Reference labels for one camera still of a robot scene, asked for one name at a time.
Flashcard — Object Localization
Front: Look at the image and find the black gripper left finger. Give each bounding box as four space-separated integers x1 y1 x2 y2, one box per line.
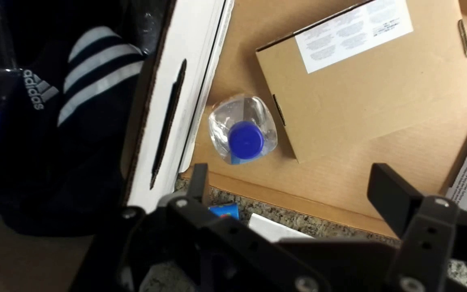
70 160 333 292

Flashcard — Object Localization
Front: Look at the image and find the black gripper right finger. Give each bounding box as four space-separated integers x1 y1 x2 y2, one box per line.
365 160 467 292

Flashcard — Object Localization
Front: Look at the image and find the small brown cardboard box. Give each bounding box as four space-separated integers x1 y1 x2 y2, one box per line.
253 0 467 165

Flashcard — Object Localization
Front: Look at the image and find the blue packet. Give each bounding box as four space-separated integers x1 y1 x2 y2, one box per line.
208 201 242 222

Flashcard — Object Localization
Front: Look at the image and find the black striped adidas garment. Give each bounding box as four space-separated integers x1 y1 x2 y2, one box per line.
0 20 149 238

